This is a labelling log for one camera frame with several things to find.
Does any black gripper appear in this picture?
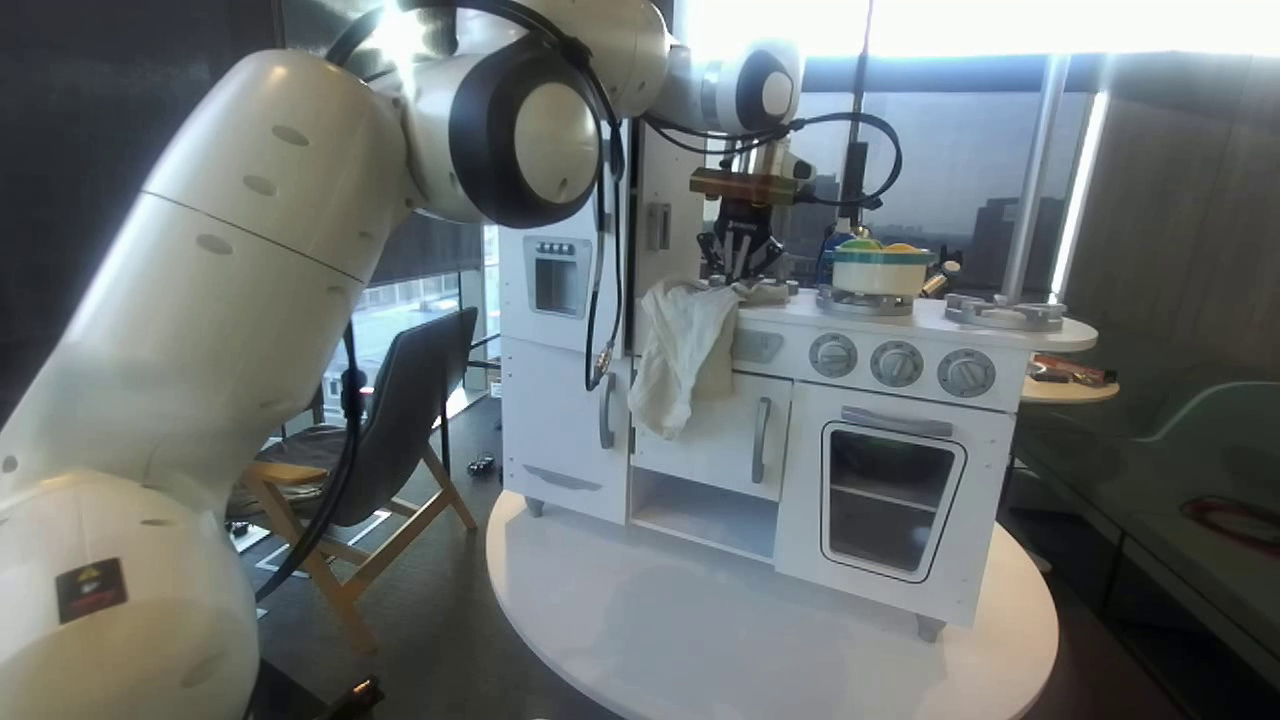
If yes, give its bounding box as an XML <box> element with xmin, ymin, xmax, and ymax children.
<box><xmin>701</xmin><ymin>197</ymin><xmax>799</xmax><ymax>293</ymax></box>

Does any white cloth towel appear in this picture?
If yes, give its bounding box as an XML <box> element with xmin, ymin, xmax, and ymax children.
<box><xmin>625</xmin><ymin>278</ymin><xmax>752</xmax><ymax>439</ymax></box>

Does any white toy pot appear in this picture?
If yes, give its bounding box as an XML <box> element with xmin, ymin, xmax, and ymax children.
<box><xmin>827</xmin><ymin>237</ymin><xmax>937</xmax><ymax>307</ymax></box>

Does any black upright pole with clamp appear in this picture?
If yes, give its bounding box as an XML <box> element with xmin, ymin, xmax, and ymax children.
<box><xmin>835</xmin><ymin>0</ymin><xmax>887</xmax><ymax>233</ymax></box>

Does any grey toy pan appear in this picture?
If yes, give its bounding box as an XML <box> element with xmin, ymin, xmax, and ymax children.
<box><xmin>940</xmin><ymin>293</ymin><xmax>1071</xmax><ymax>336</ymax></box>

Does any white toy kitchen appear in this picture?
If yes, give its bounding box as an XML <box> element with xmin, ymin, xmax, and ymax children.
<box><xmin>494</xmin><ymin>0</ymin><xmax>1102</xmax><ymax>644</ymax></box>

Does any small brown object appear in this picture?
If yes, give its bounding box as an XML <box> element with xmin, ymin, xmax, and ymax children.
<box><xmin>1030</xmin><ymin>351</ymin><xmax>1112</xmax><ymax>391</ymax></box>

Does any small round side table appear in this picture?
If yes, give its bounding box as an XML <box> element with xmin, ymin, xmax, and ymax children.
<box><xmin>1016</xmin><ymin>367</ymin><xmax>1123</xmax><ymax>411</ymax></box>

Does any dark folding chair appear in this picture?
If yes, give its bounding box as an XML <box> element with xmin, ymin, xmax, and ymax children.
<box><xmin>238</xmin><ymin>304</ymin><xmax>486</xmax><ymax>657</ymax></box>

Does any round white table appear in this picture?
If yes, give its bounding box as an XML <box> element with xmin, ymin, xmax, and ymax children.
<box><xmin>479</xmin><ymin>484</ymin><xmax>1063</xmax><ymax>720</ymax></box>

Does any green bench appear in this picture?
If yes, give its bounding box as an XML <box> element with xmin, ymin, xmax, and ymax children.
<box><xmin>1005</xmin><ymin>376</ymin><xmax>1280</xmax><ymax>691</ymax></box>

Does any small black orange object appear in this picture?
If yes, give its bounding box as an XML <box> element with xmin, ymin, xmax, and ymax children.
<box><xmin>333</xmin><ymin>674</ymin><xmax>391</xmax><ymax>720</ymax></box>

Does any dark strap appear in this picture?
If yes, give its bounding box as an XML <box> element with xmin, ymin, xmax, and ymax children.
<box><xmin>1178</xmin><ymin>492</ymin><xmax>1280</xmax><ymax>547</ymax></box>

